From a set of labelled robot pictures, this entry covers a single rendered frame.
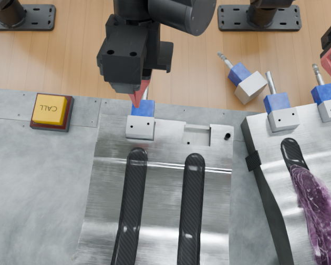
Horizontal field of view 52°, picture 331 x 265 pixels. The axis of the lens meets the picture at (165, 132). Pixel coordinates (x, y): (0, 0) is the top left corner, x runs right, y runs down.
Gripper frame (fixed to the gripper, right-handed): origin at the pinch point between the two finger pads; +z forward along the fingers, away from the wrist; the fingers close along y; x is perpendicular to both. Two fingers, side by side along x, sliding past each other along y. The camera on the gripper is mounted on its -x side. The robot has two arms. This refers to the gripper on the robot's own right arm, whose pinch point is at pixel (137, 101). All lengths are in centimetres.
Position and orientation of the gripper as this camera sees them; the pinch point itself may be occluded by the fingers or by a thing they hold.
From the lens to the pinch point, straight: 54.2
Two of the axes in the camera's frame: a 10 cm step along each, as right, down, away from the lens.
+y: 10.0, 0.9, -0.3
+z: -0.5, 7.3, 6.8
